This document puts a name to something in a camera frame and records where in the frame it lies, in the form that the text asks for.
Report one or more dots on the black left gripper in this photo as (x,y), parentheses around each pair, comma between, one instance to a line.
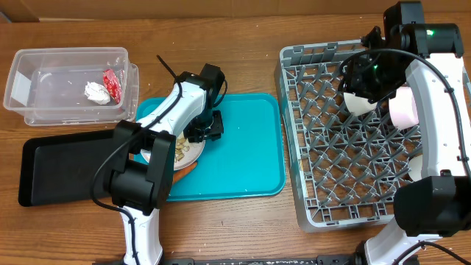
(213,133)

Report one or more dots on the grey dishwasher rack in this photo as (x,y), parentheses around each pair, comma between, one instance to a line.
(345,169)

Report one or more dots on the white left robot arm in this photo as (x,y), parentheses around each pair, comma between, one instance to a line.
(138,174)

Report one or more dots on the white cup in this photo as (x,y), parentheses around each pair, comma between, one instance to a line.
(415,165)

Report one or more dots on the crumpled white paper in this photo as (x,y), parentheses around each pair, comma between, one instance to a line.
(97,93)

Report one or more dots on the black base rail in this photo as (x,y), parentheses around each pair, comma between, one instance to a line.
(257,260)

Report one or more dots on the black plastic bin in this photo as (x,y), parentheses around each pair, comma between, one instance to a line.
(59,169)

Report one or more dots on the white plate with food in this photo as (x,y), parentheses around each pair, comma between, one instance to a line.
(186,152)

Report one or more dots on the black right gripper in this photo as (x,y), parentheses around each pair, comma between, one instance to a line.
(355,81)

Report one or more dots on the teal plastic tray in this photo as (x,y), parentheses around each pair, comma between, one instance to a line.
(247,161)

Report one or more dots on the pale green bowl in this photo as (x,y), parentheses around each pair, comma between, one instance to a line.
(356,105)

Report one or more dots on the orange carrot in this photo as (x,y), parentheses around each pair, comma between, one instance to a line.
(184,172)

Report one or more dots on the clear plastic bin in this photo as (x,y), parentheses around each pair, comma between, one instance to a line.
(47,86)

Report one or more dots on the red snack wrapper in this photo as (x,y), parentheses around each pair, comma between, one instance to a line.
(112,85)

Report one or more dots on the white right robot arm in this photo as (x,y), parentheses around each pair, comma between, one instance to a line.
(429,59)

